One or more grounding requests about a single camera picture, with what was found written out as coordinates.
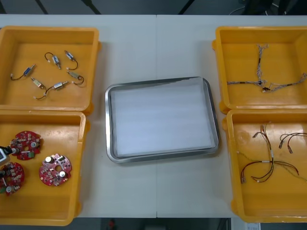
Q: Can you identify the round red circuit board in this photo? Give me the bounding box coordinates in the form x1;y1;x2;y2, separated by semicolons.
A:
9;130;43;161
38;153;72;186
0;161;26;196

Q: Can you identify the blue label metal solenoid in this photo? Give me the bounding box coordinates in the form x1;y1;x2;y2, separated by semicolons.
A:
10;63;36;81

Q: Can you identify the multicolour wire harness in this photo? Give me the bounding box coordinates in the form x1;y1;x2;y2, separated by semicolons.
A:
278;132;307;154
250;123;277;185
236;150;307;186

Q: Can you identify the blue-white twisted wire harness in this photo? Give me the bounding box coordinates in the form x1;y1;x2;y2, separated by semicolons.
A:
226;80;267;93
261;73;307;93
256;44;270;83

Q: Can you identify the yellow-orange plastic bin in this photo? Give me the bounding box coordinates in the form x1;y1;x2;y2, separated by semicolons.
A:
212;25;307;115
222;109;307;226
0;109;91;227
0;25;102;116

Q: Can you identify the steel tray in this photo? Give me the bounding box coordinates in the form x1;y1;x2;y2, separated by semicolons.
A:
105;76;219;164

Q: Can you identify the group of metal solenoids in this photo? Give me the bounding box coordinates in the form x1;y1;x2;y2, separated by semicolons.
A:
44;49;85;96

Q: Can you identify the black stand leg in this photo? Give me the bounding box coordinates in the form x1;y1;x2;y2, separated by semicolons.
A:
178;0;195;14
83;0;102;14
35;0;49;14

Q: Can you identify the white sheet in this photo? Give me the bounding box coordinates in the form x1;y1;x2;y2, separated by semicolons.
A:
110;78;214;158

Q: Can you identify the white cable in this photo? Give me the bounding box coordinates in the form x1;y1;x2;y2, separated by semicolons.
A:
227;6;246;16

